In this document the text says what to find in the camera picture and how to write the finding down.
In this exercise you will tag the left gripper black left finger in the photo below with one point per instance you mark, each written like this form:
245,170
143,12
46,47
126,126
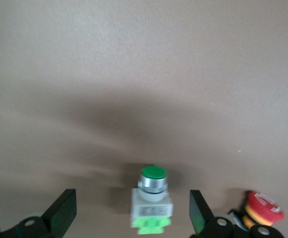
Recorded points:
59,213

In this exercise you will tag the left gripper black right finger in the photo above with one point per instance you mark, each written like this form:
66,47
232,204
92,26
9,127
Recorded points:
201,215

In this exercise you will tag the white push button green base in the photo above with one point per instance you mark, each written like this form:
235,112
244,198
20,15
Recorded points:
151,205

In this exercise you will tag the brown table cover sheet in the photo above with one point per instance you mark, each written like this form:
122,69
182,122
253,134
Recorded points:
144,74

